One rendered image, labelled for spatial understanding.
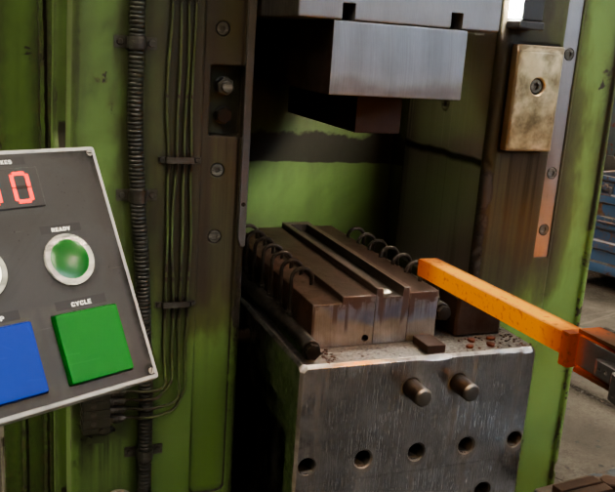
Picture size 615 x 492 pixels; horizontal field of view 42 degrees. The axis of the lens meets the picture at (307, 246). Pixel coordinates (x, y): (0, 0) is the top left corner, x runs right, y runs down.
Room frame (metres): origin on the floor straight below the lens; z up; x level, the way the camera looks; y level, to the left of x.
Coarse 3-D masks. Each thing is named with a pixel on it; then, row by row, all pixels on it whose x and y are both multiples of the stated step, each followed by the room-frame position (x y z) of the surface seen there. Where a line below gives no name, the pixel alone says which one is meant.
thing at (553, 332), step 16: (432, 272) 0.99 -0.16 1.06; (448, 272) 0.96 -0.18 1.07; (464, 272) 0.96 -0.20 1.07; (448, 288) 0.95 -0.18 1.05; (464, 288) 0.92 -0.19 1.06; (480, 288) 0.89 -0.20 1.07; (496, 288) 0.90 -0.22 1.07; (480, 304) 0.88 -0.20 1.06; (496, 304) 0.85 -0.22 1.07; (512, 304) 0.84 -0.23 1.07; (528, 304) 0.84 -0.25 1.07; (512, 320) 0.82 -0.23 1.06; (528, 320) 0.80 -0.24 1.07; (544, 320) 0.78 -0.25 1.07; (560, 320) 0.79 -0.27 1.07; (544, 336) 0.77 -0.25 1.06; (560, 336) 0.75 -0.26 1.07; (576, 336) 0.73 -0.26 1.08; (592, 336) 0.71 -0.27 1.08; (608, 336) 0.71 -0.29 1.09; (560, 352) 0.74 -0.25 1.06; (576, 352) 0.73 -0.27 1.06; (576, 368) 0.73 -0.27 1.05
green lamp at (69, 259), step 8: (64, 240) 0.84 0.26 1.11; (72, 240) 0.84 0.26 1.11; (56, 248) 0.83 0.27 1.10; (64, 248) 0.83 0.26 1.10; (72, 248) 0.84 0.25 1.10; (80, 248) 0.85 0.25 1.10; (56, 256) 0.82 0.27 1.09; (64, 256) 0.83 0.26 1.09; (72, 256) 0.83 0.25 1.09; (80, 256) 0.84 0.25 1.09; (88, 256) 0.85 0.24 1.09; (56, 264) 0.82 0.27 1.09; (64, 264) 0.82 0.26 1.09; (72, 264) 0.83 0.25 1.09; (80, 264) 0.83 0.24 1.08; (88, 264) 0.84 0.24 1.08; (64, 272) 0.82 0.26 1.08; (72, 272) 0.82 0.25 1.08; (80, 272) 0.83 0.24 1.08
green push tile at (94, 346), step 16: (112, 304) 0.83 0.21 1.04; (64, 320) 0.79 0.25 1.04; (80, 320) 0.80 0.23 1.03; (96, 320) 0.81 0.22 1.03; (112, 320) 0.82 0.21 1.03; (64, 336) 0.78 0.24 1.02; (80, 336) 0.79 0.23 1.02; (96, 336) 0.80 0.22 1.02; (112, 336) 0.81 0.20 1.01; (64, 352) 0.77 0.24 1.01; (80, 352) 0.78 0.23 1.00; (96, 352) 0.79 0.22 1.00; (112, 352) 0.80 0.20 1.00; (128, 352) 0.81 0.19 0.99; (64, 368) 0.77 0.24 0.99; (80, 368) 0.77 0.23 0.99; (96, 368) 0.78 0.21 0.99; (112, 368) 0.79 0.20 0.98; (128, 368) 0.81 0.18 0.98
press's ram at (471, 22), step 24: (264, 0) 1.18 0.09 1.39; (288, 0) 1.08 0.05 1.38; (312, 0) 1.05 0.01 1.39; (336, 0) 1.06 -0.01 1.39; (360, 0) 1.08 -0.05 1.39; (384, 0) 1.09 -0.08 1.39; (408, 0) 1.10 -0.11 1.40; (432, 0) 1.12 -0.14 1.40; (456, 0) 1.13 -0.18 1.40; (480, 0) 1.14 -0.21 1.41; (408, 24) 1.10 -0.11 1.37; (432, 24) 1.12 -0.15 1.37; (456, 24) 1.15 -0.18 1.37; (480, 24) 1.14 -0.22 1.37
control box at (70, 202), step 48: (48, 192) 0.86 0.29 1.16; (96, 192) 0.90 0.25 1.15; (0, 240) 0.79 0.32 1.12; (48, 240) 0.83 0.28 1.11; (96, 240) 0.87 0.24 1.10; (0, 288) 0.76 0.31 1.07; (48, 288) 0.80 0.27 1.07; (96, 288) 0.84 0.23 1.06; (48, 336) 0.77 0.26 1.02; (144, 336) 0.85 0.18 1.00; (48, 384) 0.75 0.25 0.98; (96, 384) 0.78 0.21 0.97
